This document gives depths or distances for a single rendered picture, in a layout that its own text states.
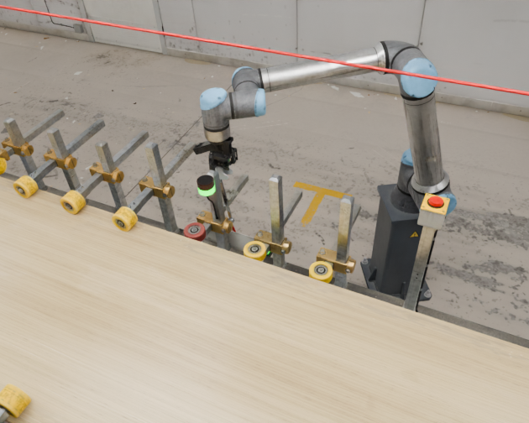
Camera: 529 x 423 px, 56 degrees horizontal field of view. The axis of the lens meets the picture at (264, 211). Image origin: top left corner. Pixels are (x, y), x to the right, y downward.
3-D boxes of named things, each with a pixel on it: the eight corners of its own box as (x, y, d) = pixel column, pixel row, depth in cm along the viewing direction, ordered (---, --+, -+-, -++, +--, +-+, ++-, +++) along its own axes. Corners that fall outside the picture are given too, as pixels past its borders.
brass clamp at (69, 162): (55, 157, 222) (51, 148, 218) (79, 164, 217) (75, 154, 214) (45, 164, 218) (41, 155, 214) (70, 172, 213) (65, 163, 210)
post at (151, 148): (172, 231, 217) (149, 139, 184) (179, 232, 216) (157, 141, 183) (167, 236, 215) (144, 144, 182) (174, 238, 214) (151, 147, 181)
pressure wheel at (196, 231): (195, 239, 198) (190, 218, 190) (212, 245, 195) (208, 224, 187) (184, 253, 192) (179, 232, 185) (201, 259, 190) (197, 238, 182)
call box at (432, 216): (421, 211, 153) (426, 192, 148) (445, 217, 151) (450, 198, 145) (416, 226, 149) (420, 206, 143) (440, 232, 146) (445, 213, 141)
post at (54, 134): (86, 211, 238) (51, 125, 205) (91, 212, 237) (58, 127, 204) (81, 215, 236) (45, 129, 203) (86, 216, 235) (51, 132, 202)
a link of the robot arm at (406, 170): (423, 171, 236) (430, 140, 224) (437, 195, 224) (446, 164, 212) (392, 175, 235) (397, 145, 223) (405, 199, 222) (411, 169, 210)
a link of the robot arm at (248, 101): (263, 79, 171) (227, 83, 170) (268, 96, 163) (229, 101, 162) (264, 103, 178) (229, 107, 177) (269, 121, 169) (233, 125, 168)
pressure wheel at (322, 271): (305, 285, 178) (305, 264, 170) (324, 278, 180) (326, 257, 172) (315, 302, 173) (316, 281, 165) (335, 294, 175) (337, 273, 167)
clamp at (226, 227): (204, 218, 203) (202, 209, 199) (233, 227, 198) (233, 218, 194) (196, 227, 199) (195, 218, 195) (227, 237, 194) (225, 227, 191)
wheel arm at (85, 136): (100, 124, 237) (97, 117, 235) (106, 126, 236) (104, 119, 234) (22, 188, 205) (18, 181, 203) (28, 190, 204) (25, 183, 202)
